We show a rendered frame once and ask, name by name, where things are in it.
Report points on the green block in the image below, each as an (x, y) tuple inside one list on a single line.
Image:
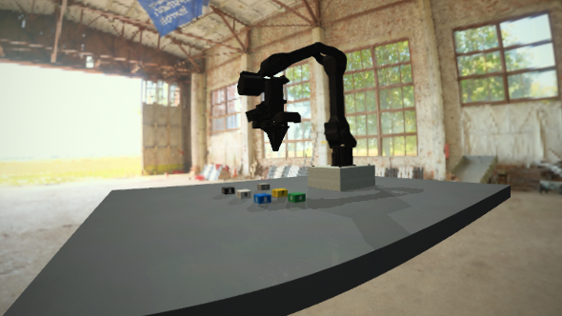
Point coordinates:
[(296, 197)]

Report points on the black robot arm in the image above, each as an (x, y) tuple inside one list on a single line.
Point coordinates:
[(337, 130)]

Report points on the blue block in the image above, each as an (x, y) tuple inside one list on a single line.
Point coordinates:
[(262, 198)]

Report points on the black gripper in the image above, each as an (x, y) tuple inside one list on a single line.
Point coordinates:
[(276, 127)]

